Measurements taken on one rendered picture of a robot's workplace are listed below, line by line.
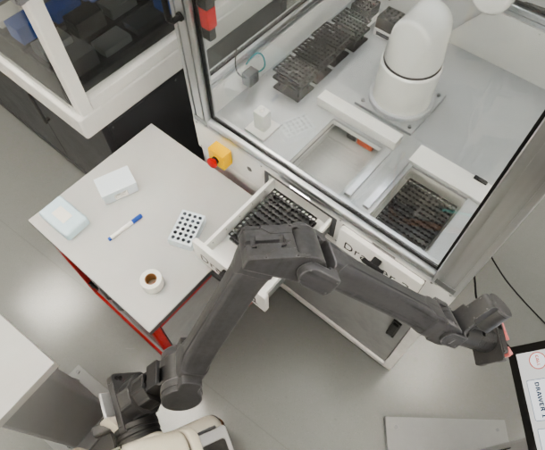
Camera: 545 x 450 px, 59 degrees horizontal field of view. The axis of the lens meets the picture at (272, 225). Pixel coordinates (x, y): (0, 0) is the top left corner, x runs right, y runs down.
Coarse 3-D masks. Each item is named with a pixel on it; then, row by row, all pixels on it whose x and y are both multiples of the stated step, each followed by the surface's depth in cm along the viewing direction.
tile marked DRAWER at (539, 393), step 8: (528, 384) 118; (536, 384) 116; (544, 384) 115; (536, 392) 116; (544, 392) 114; (536, 400) 115; (544, 400) 114; (536, 408) 114; (544, 408) 113; (536, 416) 114; (544, 416) 113
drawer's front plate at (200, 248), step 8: (192, 240) 145; (200, 248) 144; (208, 248) 143; (200, 256) 151; (208, 256) 144; (216, 256) 142; (208, 264) 151; (216, 264) 144; (224, 264) 141; (216, 272) 151; (256, 296) 139; (264, 296) 136; (256, 304) 145; (264, 304) 139
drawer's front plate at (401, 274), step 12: (348, 240) 148; (360, 240) 144; (348, 252) 153; (360, 252) 148; (372, 252) 143; (384, 264) 144; (396, 264) 140; (396, 276) 144; (408, 276) 139; (420, 288) 142
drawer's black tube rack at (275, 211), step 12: (276, 192) 157; (264, 204) 154; (276, 204) 155; (288, 204) 154; (252, 216) 152; (264, 216) 153; (276, 216) 152; (288, 216) 152; (300, 216) 152; (312, 216) 152; (240, 228) 150
